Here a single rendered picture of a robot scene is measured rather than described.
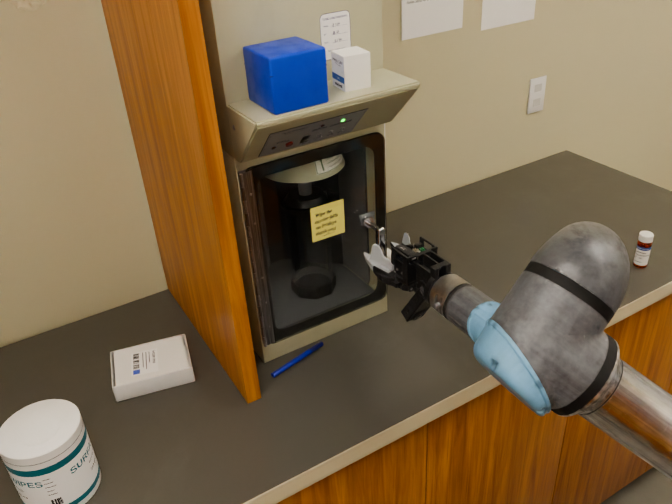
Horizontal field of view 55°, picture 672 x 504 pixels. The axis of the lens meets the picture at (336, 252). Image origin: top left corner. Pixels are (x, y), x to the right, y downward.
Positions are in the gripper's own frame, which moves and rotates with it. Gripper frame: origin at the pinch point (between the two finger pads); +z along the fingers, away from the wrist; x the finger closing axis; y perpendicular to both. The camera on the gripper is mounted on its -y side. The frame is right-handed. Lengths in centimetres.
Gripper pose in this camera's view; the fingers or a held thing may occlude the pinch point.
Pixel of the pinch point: (381, 253)
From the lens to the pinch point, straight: 134.2
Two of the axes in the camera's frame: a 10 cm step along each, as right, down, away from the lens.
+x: -8.5, 3.1, -4.2
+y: -0.6, -8.5, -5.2
